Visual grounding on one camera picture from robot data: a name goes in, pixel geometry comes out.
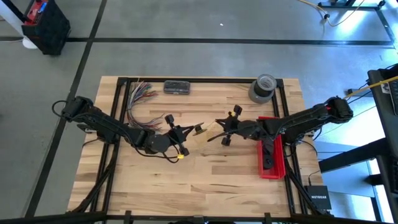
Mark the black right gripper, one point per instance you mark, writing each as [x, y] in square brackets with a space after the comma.
[241, 129]

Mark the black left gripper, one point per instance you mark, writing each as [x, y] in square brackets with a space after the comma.
[175, 135]

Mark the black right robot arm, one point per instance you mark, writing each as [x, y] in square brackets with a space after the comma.
[304, 119]

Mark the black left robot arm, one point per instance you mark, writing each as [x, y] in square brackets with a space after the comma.
[102, 123]

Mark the clear plastic bit case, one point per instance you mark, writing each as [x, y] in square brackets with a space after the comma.
[176, 87]

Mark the grey tape roll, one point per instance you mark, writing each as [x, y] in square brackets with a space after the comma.
[259, 100]

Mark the red plastic bin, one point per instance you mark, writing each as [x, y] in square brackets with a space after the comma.
[276, 168]

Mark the black and red tool case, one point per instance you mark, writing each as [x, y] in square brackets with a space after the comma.
[49, 31]

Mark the black floor stand base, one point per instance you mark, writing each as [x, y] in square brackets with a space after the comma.
[348, 5]

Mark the white pillar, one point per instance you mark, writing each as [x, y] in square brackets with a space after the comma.
[29, 44]

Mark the black aluminium table frame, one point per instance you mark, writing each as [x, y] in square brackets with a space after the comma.
[202, 80]

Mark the black Netgear network switch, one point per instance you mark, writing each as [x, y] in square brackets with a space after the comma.
[318, 199]

